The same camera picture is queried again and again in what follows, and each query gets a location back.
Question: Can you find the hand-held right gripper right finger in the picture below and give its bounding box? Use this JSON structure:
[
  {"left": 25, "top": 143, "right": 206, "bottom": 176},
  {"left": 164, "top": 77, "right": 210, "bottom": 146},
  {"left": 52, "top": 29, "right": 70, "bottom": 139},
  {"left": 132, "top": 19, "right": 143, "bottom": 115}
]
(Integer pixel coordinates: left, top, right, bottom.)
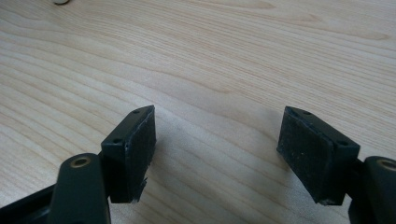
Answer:
[{"left": 276, "top": 105, "right": 361, "bottom": 206}]

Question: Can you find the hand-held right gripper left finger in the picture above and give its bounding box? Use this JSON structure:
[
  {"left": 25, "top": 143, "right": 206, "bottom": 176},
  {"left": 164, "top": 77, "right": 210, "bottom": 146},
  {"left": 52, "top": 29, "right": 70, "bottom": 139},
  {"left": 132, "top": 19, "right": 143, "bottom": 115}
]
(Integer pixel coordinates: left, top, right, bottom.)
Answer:
[{"left": 100, "top": 105, "right": 158, "bottom": 204}]

